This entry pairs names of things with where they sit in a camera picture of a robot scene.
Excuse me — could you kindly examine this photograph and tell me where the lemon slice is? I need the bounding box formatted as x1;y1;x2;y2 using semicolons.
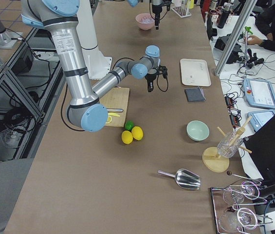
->
106;116;112;123

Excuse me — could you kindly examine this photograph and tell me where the cream rabbit tray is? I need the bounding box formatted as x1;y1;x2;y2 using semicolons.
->
180;58;211;87

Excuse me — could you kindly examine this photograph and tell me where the crystal glass on stand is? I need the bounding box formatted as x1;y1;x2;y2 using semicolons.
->
217;132;242;158

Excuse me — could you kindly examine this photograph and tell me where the aluminium frame post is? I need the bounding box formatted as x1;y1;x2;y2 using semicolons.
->
214;0;257;77

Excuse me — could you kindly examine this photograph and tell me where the yellow lemon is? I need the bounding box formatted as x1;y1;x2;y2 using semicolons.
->
121;130;133;144
131;126;144;140

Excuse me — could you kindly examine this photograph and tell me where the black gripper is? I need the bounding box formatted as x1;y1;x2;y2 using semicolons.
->
145;65;168;92
150;0;171;30

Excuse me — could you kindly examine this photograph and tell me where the mint green bowl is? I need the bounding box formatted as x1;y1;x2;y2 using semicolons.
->
186;120;210;141

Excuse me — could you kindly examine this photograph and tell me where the pink bowl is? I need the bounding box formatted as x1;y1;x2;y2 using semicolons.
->
135;13;155;31

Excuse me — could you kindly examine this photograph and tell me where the teach pendant tablet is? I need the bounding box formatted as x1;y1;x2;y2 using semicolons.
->
243;78;275;110
247;110;275;132

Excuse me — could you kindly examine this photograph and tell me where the black monitor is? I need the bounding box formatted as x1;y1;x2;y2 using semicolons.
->
243;115;275;182

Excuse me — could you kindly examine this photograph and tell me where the wine glass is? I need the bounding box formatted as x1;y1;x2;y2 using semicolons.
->
222;181;267;205
218;207;274;234

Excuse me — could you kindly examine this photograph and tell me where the wooden stand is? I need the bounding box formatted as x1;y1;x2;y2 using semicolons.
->
202;117;252;173

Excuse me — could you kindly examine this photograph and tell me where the green lime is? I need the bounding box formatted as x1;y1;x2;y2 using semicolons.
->
125;120;135;131

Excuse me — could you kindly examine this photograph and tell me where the grey folded cloth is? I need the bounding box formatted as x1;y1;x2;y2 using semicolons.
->
184;87;206;102

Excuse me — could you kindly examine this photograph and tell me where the white cup rack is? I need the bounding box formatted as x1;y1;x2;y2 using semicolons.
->
172;0;191;18

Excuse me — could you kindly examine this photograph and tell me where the steel scoop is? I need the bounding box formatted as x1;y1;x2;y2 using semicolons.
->
157;169;201;190

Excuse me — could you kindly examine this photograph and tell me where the wooden cutting board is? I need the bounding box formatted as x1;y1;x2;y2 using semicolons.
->
100;88;129;127

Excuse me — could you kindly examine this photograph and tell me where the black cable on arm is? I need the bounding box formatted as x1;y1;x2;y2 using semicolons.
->
156;73;169;92

